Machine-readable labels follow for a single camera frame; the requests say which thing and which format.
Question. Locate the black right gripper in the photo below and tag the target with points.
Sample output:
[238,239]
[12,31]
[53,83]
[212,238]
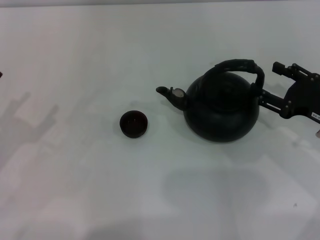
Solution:
[303,98]

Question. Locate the black round teapot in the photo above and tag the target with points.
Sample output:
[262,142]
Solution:
[222,117]

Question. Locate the dark small teacup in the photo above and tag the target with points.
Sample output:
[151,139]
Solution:
[133,123]

